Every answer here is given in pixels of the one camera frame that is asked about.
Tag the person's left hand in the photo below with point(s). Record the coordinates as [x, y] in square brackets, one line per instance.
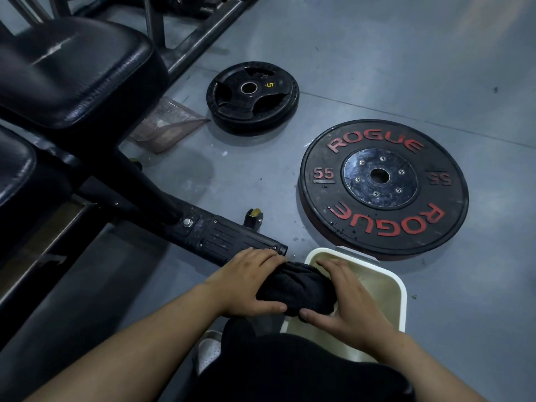
[236, 286]

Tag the person's right hand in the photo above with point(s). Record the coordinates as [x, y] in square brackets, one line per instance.
[356, 307]

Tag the person's right thumb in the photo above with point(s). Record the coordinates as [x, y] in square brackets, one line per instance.
[316, 317]

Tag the person's left thumb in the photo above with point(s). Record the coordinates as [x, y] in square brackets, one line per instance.
[270, 307]

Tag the black cloth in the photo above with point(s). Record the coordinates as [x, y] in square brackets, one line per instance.
[299, 288]

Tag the person's left forearm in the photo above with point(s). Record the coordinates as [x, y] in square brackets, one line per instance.
[138, 343]

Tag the person's right forearm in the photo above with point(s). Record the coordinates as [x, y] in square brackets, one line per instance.
[452, 372]

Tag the person's black trousers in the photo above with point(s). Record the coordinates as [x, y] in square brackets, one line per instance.
[301, 368]

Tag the cream plastic basin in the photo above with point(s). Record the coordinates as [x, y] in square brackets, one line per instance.
[383, 284]

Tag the white shoe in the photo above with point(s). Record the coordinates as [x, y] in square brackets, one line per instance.
[208, 349]

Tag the yellow black bench wheel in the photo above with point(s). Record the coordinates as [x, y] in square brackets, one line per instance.
[253, 216]
[135, 163]

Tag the large black bumper plate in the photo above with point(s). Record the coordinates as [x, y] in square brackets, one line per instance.
[383, 186]

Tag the clear plastic bag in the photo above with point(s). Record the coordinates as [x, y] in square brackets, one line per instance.
[167, 125]

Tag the small black grip weight plate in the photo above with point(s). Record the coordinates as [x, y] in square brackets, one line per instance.
[251, 96]

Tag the small black padded bench pad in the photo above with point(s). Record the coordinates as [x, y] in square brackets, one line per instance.
[14, 171]

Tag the large black padded bench seat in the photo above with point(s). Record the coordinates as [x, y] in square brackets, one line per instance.
[71, 71]

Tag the black metal bench frame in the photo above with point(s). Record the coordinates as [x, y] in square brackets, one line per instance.
[167, 213]

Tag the black metal machine frame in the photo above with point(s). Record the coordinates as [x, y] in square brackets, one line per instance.
[197, 33]

